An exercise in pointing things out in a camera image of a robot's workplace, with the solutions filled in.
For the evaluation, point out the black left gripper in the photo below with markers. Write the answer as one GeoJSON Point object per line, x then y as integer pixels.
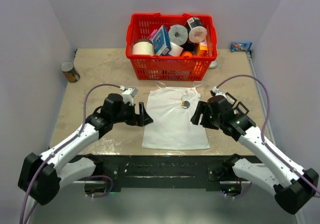
{"type": "Point", "coordinates": [142, 119]}

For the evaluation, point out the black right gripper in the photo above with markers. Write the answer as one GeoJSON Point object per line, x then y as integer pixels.
{"type": "Point", "coordinates": [195, 118]}

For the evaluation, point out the white shirt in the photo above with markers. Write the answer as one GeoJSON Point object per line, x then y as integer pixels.
{"type": "Point", "coordinates": [172, 128]}

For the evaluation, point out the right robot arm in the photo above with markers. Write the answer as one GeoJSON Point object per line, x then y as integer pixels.
{"type": "Point", "coordinates": [291, 184]}

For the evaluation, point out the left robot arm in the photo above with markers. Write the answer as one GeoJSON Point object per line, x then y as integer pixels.
{"type": "Point", "coordinates": [42, 176]}

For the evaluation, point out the black display case left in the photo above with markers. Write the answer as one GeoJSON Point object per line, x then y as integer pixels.
{"type": "Point", "coordinates": [231, 99]}

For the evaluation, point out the black display case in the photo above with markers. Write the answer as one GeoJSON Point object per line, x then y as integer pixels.
{"type": "Point", "coordinates": [241, 108]}
{"type": "Point", "coordinates": [231, 99]}

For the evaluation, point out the black display case right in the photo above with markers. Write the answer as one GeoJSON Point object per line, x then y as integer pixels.
{"type": "Point", "coordinates": [241, 108]}

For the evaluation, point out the red shopping basket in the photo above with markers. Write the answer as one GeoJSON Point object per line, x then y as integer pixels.
{"type": "Point", "coordinates": [155, 67]}

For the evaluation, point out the silver round object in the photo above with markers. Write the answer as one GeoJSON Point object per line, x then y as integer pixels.
{"type": "Point", "coordinates": [213, 64]}

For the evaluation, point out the orange fruit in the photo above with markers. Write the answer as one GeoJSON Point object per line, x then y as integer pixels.
{"type": "Point", "coordinates": [186, 54]}

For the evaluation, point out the orange box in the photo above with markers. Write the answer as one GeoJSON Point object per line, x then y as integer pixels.
{"type": "Point", "coordinates": [201, 48]}

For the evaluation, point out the white paper roll left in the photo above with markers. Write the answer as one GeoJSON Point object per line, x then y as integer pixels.
{"type": "Point", "coordinates": [143, 47]}

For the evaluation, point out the blue box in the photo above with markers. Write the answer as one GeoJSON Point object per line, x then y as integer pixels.
{"type": "Point", "coordinates": [161, 42]}

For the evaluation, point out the pink packet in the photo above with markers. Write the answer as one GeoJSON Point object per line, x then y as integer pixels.
{"type": "Point", "coordinates": [152, 34]}

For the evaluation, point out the blue candy packet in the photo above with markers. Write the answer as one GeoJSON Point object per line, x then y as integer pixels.
{"type": "Point", "coordinates": [241, 46]}

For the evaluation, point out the tin can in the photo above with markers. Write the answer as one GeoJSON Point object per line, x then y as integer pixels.
{"type": "Point", "coordinates": [70, 72]}

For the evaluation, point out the pink toilet roll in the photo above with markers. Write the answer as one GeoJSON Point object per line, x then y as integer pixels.
{"type": "Point", "coordinates": [197, 34]}

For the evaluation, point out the grey toilet roll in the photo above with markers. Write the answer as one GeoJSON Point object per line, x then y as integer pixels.
{"type": "Point", "coordinates": [178, 34]}

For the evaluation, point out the black cylinder container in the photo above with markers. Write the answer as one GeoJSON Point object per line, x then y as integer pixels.
{"type": "Point", "coordinates": [193, 22]}

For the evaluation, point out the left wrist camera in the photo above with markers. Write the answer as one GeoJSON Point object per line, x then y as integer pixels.
{"type": "Point", "coordinates": [130, 93]}

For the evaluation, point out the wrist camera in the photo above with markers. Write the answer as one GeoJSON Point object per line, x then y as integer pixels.
{"type": "Point", "coordinates": [130, 93]}
{"type": "Point", "coordinates": [216, 92]}

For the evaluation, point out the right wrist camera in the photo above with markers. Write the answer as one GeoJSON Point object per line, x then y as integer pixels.
{"type": "Point", "coordinates": [216, 92]}

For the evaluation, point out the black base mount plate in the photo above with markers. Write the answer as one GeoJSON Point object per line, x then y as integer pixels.
{"type": "Point", "coordinates": [211, 173]}

